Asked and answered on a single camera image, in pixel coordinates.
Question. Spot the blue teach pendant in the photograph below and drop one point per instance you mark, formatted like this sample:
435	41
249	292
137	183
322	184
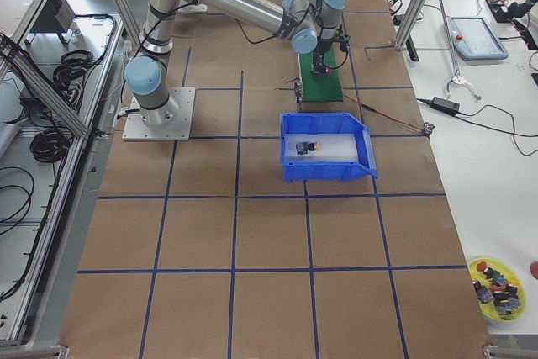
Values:
474	40

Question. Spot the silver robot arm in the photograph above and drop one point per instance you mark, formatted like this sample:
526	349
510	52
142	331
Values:
311	26

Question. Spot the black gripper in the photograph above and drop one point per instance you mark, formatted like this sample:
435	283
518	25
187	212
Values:
322	49

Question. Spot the right blue plastic bin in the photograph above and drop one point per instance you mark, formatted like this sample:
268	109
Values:
345	153

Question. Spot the grey reach grabber tool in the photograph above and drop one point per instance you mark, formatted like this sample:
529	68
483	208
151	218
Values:
457	79

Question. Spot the yellow push button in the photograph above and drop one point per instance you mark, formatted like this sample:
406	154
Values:
307	148

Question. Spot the black power adapter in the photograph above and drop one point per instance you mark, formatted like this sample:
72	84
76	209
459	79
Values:
446	106

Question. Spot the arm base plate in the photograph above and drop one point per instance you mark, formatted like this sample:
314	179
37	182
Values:
171	122

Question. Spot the green conveyor belt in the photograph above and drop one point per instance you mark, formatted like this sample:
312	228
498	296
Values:
313	88

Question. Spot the yellow plate of buttons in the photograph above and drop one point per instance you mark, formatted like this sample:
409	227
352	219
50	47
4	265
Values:
499	292

